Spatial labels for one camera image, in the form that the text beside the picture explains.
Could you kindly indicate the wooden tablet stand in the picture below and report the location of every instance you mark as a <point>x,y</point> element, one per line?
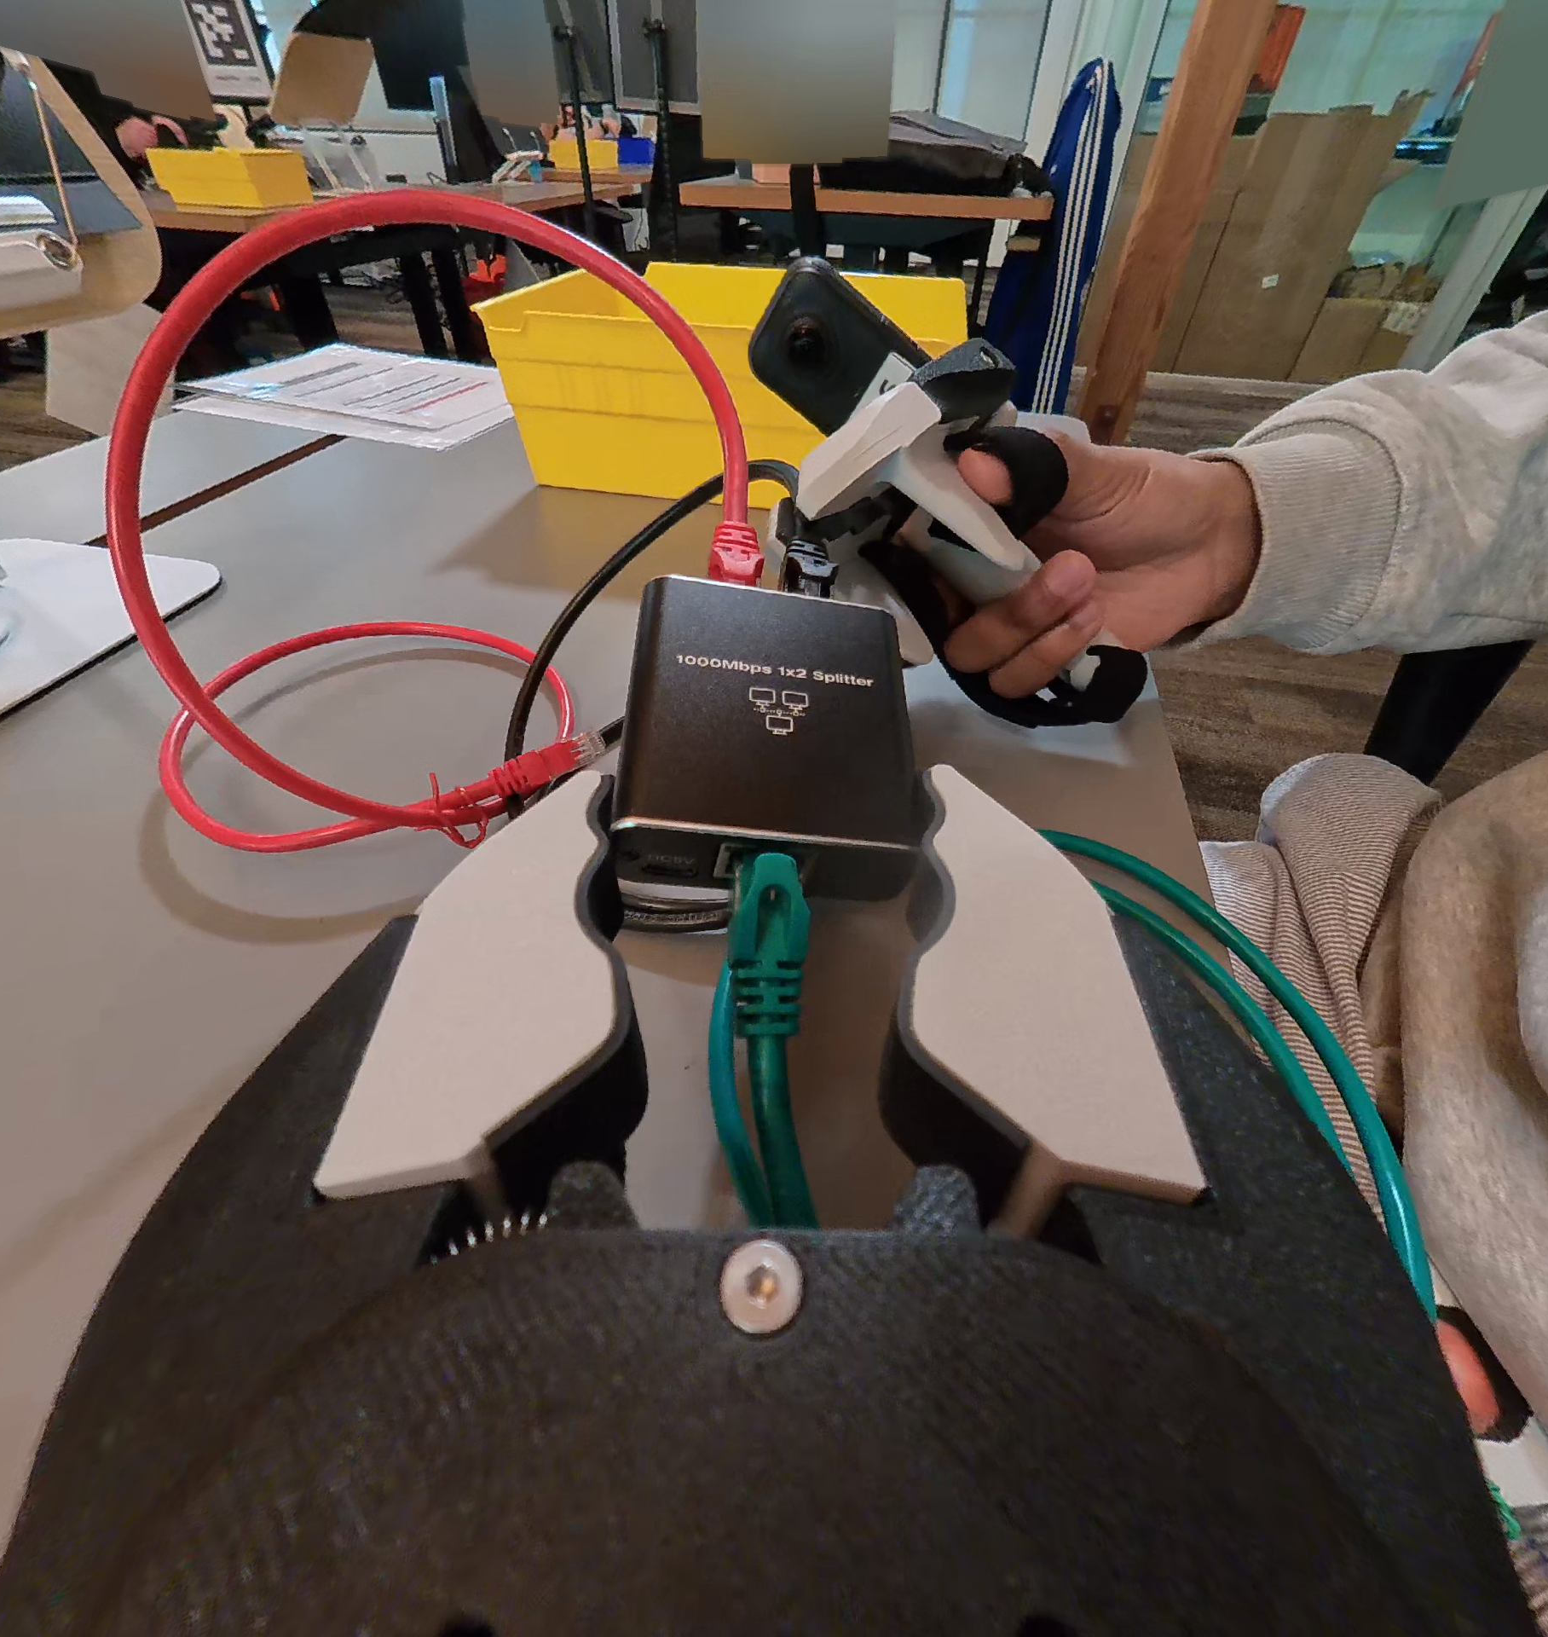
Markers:
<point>33,627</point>

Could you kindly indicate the person's grey hoodie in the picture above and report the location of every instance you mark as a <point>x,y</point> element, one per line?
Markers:
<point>1490,1024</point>

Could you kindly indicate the person's right forearm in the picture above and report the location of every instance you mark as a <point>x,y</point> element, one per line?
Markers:
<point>1426,486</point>

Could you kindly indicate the yellow plastic bin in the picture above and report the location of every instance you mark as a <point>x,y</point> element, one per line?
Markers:
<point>622,397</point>
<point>231,179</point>

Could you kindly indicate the black network splitter box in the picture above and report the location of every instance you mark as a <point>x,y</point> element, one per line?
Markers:
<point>762,743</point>

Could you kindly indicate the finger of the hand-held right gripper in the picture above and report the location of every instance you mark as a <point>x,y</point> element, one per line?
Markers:
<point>871,448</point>
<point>884,577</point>

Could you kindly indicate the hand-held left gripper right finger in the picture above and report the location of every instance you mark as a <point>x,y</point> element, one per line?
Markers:
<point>1057,1024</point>

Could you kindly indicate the black and white tag sign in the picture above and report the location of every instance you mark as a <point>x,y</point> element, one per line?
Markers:
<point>227,45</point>

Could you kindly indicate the wooden post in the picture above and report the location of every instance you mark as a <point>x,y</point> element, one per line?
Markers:
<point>1171,218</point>

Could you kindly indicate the person's left hand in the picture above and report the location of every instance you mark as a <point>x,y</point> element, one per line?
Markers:
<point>1476,1376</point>

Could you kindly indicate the wooden background table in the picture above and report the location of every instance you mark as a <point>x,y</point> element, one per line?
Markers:
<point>953,206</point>

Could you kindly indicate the flat cardboard sheets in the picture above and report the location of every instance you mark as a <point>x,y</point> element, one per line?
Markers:
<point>1299,231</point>

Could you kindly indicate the blue striped jacket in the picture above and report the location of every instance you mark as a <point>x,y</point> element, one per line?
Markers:
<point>1057,231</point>

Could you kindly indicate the printed paper sheet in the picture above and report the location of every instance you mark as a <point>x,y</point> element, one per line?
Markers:
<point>340,391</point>

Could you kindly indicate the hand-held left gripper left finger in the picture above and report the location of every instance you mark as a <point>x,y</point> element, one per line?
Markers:
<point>493,1010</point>

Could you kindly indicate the person's right hand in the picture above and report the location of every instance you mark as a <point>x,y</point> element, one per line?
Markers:
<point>1146,538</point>

